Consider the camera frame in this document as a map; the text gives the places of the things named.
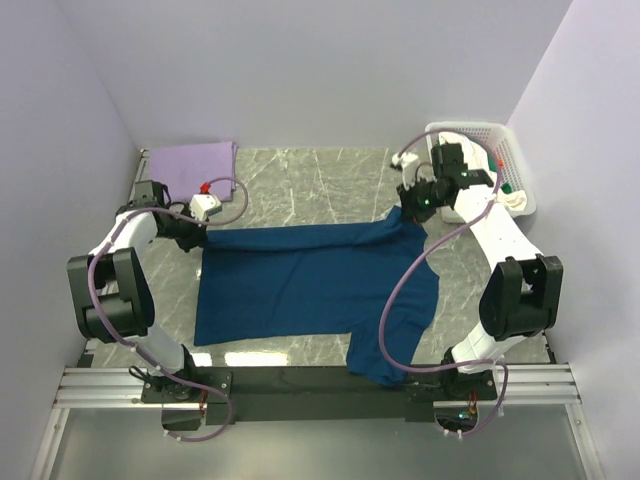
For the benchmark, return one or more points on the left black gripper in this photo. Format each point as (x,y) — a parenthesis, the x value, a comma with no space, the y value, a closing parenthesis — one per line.
(196,237)

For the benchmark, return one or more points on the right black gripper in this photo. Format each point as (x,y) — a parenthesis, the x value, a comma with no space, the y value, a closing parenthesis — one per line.
(408,205)

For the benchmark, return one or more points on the blue t shirt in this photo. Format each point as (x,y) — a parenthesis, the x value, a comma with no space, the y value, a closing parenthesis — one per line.
(307,280)

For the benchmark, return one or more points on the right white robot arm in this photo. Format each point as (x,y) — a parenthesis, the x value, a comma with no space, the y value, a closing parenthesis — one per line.
(521,298)

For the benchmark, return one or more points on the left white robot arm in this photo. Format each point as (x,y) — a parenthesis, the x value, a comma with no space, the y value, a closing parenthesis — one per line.
(111,297)

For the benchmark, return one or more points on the folded purple t shirt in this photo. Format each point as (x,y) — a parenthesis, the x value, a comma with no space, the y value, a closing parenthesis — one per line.
(184,169)

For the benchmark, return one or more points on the white t shirt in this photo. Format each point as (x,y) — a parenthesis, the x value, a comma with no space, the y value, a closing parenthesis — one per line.
(475,155)

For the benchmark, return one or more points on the green t shirt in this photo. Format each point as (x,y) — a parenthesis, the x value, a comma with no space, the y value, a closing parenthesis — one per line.
(502,162)

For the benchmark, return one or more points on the white plastic laundry basket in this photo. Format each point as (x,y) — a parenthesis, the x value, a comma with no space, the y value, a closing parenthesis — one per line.
(503,142)

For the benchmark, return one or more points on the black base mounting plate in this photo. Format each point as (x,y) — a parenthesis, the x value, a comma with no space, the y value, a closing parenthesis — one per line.
(258,394)

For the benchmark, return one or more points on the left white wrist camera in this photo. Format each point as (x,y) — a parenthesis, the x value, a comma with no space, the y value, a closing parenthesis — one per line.
(204,206)

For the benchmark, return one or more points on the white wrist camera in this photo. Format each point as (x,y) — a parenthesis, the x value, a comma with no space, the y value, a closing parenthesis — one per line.
(408,164)
(204,206)

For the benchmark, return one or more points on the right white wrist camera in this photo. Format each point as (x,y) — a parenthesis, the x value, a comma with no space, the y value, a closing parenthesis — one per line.
(408,164)

